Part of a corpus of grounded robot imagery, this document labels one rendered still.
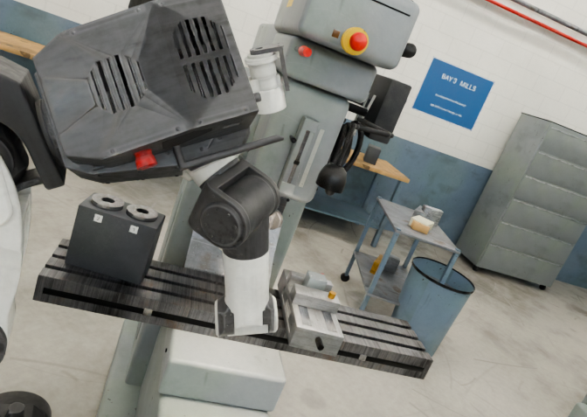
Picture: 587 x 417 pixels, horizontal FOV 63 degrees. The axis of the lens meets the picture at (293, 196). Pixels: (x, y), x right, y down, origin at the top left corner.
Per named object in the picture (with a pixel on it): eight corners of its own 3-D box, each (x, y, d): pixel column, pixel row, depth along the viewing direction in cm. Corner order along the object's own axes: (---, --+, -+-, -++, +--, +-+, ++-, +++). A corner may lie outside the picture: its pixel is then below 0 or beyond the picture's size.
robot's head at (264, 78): (249, 120, 92) (291, 107, 95) (238, 67, 88) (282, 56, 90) (239, 112, 98) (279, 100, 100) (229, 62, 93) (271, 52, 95)
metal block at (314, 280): (321, 298, 154) (328, 282, 152) (303, 294, 153) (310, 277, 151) (318, 289, 159) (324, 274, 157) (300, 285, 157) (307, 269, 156)
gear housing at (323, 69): (366, 106, 124) (381, 68, 122) (279, 73, 118) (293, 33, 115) (334, 88, 155) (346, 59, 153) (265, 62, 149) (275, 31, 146)
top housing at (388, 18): (397, 73, 113) (426, 4, 109) (295, 32, 106) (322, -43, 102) (345, 59, 157) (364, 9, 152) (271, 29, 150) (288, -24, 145)
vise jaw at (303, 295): (335, 315, 150) (341, 303, 149) (291, 303, 146) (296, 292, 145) (332, 304, 155) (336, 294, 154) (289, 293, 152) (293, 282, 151)
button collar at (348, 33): (362, 59, 109) (373, 32, 107) (339, 49, 107) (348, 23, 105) (360, 58, 110) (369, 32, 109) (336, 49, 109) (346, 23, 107)
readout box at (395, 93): (390, 146, 164) (416, 87, 159) (368, 138, 162) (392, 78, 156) (372, 133, 183) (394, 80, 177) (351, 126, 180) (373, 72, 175)
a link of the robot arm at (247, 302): (280, 351, 98) (281, 258, 89) (216, 357, 96) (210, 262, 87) (273, 316, 108) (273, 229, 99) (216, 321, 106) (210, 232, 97)
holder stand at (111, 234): (139, 285, 139) (158, 225, 133) (63, 263, 136) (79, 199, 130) (149, 267, 150) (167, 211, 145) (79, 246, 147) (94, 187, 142)
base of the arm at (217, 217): (214, 264, 84) (256, 234, 78) (168, 207, 84) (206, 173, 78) (252, 227, 97) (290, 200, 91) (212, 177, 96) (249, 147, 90)
